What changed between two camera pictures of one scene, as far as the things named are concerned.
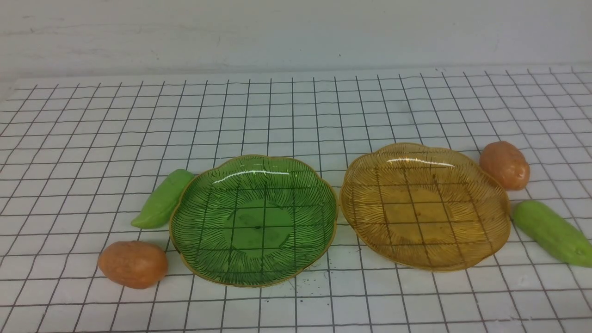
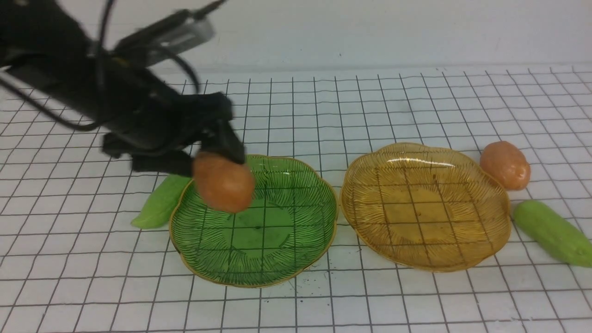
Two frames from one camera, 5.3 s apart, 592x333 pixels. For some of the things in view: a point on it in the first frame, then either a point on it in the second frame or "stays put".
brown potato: (134, 264) to (226, 185)
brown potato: (506, 163) stays put
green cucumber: (549, 231) stays put
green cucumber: (155, 212) stays put
